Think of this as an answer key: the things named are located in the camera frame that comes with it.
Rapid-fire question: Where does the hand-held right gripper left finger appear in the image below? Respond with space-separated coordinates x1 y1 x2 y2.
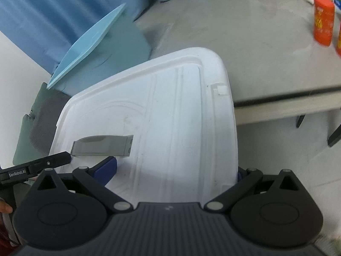
33 156 134 214

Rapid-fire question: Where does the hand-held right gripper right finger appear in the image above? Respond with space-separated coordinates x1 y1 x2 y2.
205 167 307 212

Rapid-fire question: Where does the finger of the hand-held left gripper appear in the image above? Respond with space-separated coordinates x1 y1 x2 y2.
29 151 72 177

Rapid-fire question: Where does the white plastic box lid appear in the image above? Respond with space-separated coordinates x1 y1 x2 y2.
48 47 238 206

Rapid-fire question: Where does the grey desktop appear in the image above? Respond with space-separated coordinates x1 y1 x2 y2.
133 0 341 126

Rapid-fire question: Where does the person's left hand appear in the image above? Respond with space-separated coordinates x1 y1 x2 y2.
0 198 13 214

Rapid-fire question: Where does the grey translucent box latch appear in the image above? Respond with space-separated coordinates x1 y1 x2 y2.
70 134 134 158

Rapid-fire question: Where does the green grey fabric object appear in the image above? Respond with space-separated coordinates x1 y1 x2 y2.
13 82 73 166

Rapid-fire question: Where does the dark red clothing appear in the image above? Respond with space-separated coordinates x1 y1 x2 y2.
0 213 17 256

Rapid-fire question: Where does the light blue plastic lid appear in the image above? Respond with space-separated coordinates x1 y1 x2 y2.
46 3 127 90

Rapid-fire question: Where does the teal plastic bin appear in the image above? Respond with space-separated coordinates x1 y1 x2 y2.
53 13 153 97

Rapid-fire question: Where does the blue curtain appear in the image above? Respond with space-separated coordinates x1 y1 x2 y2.
0 0 205 73

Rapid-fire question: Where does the orange bottle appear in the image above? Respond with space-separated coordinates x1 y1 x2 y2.
313 0 335 46
335 21 341 57

